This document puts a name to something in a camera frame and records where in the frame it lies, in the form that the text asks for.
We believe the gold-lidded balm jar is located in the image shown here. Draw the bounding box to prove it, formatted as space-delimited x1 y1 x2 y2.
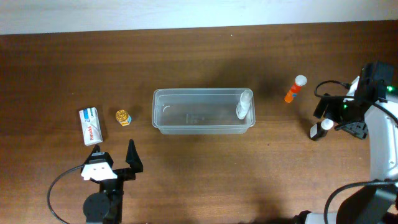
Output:
115 110 132 126

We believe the white plastic bottle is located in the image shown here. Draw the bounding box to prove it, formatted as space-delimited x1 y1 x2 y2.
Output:
236 90 253 119

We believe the clear plastic container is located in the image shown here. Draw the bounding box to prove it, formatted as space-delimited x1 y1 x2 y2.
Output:
152 88 256 134

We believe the orange tube white cap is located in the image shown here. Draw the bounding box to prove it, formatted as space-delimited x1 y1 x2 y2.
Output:
284 75 307 103

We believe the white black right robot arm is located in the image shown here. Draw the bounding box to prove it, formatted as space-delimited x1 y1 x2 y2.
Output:
291 62 397 223

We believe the white Panadol medicine box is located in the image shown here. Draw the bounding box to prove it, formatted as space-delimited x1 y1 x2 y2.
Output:
79 107 103 146

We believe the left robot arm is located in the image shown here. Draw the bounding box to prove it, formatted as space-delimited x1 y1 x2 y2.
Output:
81 139 143 223

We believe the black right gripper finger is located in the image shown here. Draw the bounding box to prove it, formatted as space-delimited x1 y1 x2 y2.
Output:
313 93 329 119
335 121 368 139

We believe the black bottle white cap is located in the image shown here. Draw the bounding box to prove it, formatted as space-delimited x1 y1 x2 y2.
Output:
310 118 334 141

